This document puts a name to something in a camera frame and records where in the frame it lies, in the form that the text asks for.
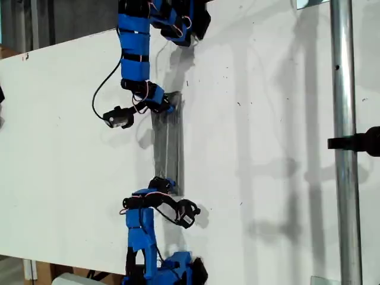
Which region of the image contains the grey striped towel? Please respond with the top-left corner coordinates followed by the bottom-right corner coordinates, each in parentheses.
top-left (150, 90), bottom-right (186, 197)

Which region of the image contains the white foam box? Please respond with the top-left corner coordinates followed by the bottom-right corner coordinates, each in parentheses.
top-left (52, 272), bottom-right (106, 285)

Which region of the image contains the brown cardboard box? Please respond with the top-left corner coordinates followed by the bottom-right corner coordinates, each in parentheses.
top-left (35, 261), bottom-right (125, 285)
top-left (0, 44), bottom-right (22, 61)

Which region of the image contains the white table leg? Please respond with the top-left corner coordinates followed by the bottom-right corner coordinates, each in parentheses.
top-left (23, 259), bottom-right (38, 281)

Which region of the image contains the black clamp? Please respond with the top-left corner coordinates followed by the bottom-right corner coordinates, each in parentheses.
top-left (327, 126), bottom-right (380, 157)

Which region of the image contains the short black camera stalk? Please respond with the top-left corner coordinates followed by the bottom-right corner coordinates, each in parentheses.
top-left (161, 196), bottom-right (182, 210)
top-left (127, 102), bottom-right (149, 116)

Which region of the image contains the thin black camera cable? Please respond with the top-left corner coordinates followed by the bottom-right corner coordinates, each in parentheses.
top-left (154, 207), bottom-right (181, 225)
top-left (92, 58), bottom-right (123, 119)

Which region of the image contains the black camera box white label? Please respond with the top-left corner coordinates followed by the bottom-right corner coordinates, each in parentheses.
top-left (176, 199), bottom-right (202, 230)
top-left (102, 106), bottom-right (135, 129)

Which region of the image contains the steel post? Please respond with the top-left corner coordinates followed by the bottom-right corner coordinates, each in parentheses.
top-left (330, 0), bottom-right (363, 285)

